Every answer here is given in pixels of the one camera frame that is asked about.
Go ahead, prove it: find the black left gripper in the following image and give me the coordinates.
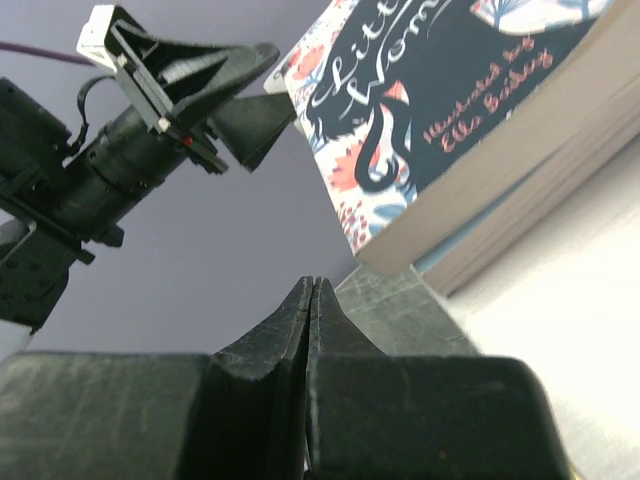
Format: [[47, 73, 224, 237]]
[[54, 5, 296, 235]]

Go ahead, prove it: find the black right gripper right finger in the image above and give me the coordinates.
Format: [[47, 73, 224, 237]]
[[306, 277, 573, 479]]

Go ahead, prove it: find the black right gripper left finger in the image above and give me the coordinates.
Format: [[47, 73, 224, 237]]
[[1, 277, 313, 479]]

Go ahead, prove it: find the Little Women book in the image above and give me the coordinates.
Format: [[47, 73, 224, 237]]
[[264, 1, 639, 274]]

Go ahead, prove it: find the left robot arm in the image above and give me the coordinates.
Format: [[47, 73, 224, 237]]
[[1, 4, 295, 357]]

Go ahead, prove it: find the white two-tier shelf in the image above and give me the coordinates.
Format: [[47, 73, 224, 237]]
[[337, 144, 639, 479]]

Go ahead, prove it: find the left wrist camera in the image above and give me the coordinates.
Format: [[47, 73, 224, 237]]
[[76, 4, 117, 75]]

